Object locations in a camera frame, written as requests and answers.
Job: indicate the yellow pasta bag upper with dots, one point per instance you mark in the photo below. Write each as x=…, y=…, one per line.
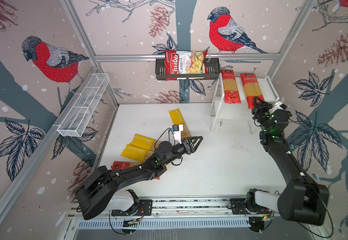
x=145, y=142

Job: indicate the red spaghetti bag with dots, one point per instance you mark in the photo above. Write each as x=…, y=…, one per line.
x=231, y=91
x=252, y=88
x=121, y=165

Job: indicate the white two-tier shelf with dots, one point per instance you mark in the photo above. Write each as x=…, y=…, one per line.
x=222, y=111

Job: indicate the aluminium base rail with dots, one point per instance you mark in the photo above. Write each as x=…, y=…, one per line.
x=187, y=207

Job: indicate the yellow pasta bag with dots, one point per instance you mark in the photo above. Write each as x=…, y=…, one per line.
x=136, y=153
x=178, y=119
x=145, y=142

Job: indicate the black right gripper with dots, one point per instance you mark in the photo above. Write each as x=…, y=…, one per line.
x=257, y=109

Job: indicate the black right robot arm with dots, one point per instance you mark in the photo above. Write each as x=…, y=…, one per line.
x=303, y=200

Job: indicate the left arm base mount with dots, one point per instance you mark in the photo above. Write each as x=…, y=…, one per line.
x=127, y=204

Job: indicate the yellow pasta bag lower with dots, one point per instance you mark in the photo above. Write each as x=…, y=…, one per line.
x=136, y=153

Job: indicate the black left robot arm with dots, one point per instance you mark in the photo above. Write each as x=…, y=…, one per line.
x=96, y=191

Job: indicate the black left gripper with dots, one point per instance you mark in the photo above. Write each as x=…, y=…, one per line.
x=186, y=144

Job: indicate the red cassava chips bag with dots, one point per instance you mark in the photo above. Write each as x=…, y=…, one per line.
x=190, y=60

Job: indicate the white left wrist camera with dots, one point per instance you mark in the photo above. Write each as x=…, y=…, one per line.
x=177, y=133

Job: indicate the white wire mesh basket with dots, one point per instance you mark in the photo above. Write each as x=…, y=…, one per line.
x=80, y=113

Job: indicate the yellow pasta bag far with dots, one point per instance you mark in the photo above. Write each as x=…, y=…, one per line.
x=178, y=119

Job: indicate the black wire wall basket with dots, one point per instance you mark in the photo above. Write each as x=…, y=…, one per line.
x=209, y=71

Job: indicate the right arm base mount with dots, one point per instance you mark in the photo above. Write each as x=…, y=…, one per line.
x=247, y=205

